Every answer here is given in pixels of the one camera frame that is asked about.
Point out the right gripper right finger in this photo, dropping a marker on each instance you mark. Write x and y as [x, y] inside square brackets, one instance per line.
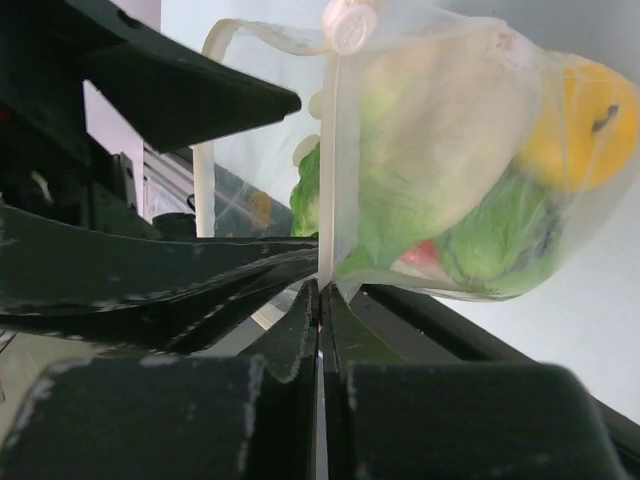
[416, 391]

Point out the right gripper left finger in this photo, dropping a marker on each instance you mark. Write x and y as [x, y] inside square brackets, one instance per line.
[249, 416]

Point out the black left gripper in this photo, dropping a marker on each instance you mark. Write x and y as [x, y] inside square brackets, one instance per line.
[171, 95]

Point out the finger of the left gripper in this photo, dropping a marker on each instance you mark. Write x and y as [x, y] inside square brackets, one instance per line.
[62, 281]

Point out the green fake lettuce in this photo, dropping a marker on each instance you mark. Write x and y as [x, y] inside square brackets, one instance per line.
[304, 197]
[439, 125]

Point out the red fake tomato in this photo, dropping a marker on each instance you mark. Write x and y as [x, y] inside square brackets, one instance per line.
[422, 258]

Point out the green fake pepper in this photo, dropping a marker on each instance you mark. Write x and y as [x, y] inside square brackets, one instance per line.
[507, 245]

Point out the clear polka dot zip bag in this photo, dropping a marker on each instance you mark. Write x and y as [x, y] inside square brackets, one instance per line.
[252, 174]

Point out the yellow fake food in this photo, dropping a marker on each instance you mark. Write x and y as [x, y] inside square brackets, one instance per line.
[588, 127]

